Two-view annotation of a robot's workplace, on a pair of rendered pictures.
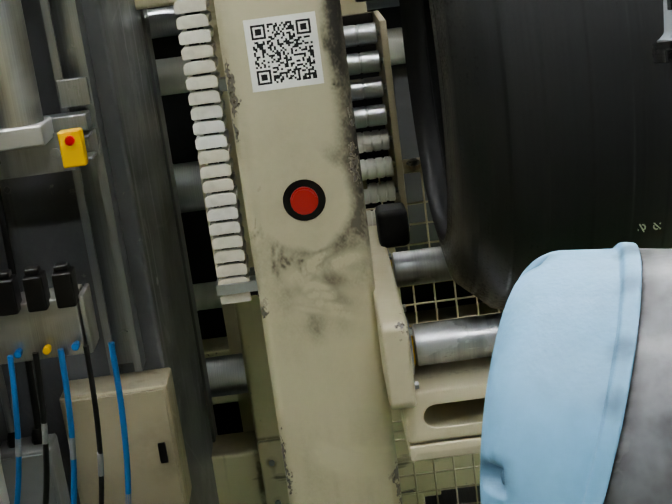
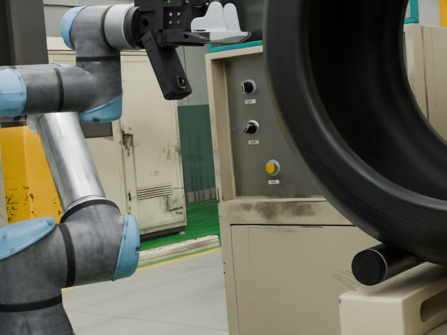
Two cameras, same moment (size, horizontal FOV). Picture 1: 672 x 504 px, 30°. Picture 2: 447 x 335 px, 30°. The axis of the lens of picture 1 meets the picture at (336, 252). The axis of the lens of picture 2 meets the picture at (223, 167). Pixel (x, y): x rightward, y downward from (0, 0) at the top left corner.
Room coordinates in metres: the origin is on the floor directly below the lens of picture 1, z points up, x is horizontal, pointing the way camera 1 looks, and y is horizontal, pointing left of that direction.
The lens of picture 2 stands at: (1.73, -1.32, 1.09)
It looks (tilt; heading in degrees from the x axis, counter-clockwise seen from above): 3 degrees down; 127
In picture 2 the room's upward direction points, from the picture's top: 5 degrees counter-clockwise
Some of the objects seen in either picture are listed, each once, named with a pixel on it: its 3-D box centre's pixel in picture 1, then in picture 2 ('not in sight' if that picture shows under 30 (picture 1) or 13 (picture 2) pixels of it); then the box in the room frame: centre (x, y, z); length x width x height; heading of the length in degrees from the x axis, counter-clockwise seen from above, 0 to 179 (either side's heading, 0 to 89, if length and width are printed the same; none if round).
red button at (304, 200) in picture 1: (304, 199); not in sight; (1.31, 0.03, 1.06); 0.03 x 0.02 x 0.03; 90
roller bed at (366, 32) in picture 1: (325, 128); not in sight; (1.78, -0.01, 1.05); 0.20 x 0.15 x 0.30; 90
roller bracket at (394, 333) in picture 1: (387, 306); not in sight; (1.40, -0.05, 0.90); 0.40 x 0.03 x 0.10; 0
